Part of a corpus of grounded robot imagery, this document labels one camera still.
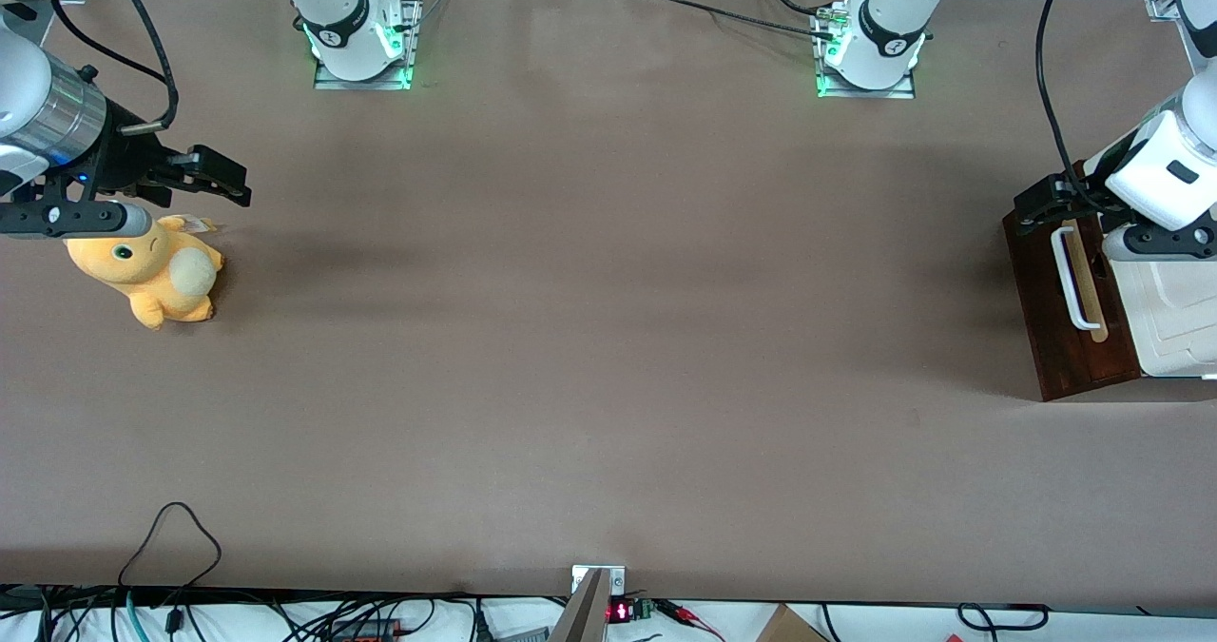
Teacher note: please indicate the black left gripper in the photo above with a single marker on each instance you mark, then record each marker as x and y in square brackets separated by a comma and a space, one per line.
[1053, 200]

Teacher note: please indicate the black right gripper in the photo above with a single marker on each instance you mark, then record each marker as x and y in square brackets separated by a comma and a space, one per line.
[122, 162]

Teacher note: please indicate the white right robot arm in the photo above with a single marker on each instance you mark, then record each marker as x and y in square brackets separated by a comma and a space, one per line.
[342, 24]

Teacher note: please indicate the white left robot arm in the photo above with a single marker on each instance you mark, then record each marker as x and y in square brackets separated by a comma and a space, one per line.
[884, 33]

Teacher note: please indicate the yellow plush toy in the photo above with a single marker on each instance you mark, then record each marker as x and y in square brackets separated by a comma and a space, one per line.
[152, 266]

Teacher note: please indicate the dark brown wooden cabinet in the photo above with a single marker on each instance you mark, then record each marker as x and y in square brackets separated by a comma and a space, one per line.
[1128, 361]

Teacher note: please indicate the brown cardboard piece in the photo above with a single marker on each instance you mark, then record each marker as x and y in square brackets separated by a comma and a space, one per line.
[789, 626]

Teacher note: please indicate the red clip leads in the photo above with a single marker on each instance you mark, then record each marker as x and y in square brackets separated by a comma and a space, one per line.
[689, 615]

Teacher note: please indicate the red digit display board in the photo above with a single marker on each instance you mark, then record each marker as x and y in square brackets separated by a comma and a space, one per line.
[623, 611]

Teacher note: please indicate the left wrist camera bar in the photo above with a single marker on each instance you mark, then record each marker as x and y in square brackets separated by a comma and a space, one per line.
[1155, 243]

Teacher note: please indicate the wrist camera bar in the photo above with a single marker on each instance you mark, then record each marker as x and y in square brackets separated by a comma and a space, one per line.
[1155, 243]
[76, 219]

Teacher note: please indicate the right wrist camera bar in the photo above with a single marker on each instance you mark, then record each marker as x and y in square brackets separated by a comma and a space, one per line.
[76, 219]

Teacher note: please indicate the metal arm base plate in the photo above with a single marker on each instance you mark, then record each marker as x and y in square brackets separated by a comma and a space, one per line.
[865, 93]
[366, 79]

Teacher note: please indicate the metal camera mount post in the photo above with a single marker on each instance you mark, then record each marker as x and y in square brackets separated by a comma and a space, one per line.
[588, 604]

